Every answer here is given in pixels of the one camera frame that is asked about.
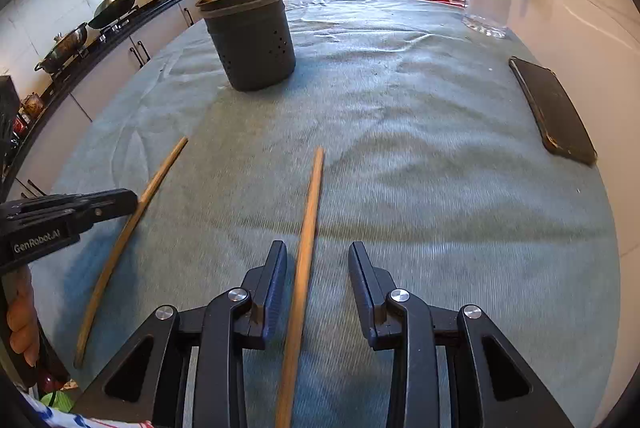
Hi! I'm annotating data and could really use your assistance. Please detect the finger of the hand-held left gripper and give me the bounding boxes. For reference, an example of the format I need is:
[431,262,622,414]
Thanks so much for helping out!
[20,188,139,232]

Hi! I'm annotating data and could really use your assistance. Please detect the black smartphone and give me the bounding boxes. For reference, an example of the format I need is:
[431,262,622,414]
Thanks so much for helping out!
[508,56,598,166]

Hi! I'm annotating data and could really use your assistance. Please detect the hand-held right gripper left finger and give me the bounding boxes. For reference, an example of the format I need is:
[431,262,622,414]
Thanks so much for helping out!
[72,239,289,428]

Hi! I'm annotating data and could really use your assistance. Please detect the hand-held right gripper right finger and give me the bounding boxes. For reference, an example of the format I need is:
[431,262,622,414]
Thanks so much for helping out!
[348,241,576,428]

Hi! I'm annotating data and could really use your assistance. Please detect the green plastic bag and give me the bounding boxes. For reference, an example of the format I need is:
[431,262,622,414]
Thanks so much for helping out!
[39,389,76,413]

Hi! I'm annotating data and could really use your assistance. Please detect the black gas stove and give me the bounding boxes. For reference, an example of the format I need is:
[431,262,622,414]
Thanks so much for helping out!
[90,6,151,44]

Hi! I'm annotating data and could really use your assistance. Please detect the steel wok with lid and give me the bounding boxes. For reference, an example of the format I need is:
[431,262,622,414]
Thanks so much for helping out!
[87,0,151,30]

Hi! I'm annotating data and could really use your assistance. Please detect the wooden chopstick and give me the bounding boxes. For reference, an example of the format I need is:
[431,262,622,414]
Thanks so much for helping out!
[73,136,190,370]
[274,147,326,428]

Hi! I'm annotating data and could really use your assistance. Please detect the person's printed clothing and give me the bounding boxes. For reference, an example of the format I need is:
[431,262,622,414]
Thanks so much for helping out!
[20,390,153,428]

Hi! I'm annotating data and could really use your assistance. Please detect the steel cooking pot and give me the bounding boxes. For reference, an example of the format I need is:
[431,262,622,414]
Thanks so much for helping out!
[34,22,90,74]

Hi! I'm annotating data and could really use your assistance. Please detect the dark grey utensil holder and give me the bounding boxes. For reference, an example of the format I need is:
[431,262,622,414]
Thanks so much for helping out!
[196,0,297,92]

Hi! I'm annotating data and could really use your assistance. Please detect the person's left hand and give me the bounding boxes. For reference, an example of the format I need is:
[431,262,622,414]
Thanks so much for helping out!
[6,268,42,368]

